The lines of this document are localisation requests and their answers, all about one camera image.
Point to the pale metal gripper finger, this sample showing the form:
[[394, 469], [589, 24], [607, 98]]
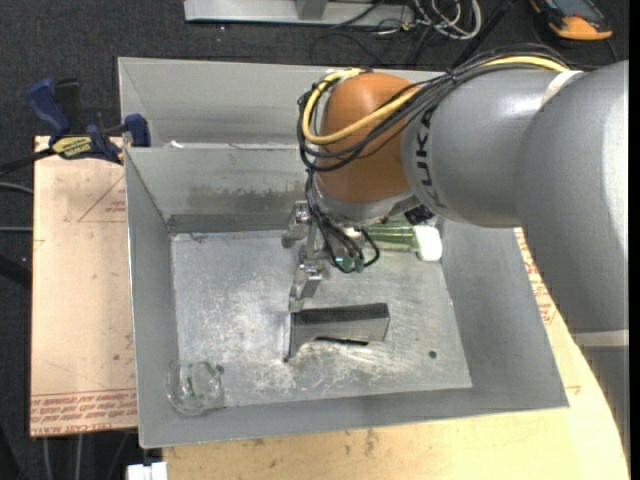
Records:
[[301, 214], [306, 288]]

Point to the dark green flat block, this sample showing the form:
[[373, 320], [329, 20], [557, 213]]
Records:
[[340, 323]]

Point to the grey metal bin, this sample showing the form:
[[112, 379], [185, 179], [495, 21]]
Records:
[[240, 288]]

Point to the clear plastic bottle, white cap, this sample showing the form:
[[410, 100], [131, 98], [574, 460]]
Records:
[[429, 244]]

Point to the clear glass cup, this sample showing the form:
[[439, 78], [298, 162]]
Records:
[[194, 387]]

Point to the black cylinder on white bracket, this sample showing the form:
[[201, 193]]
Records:
[[419, 214]]

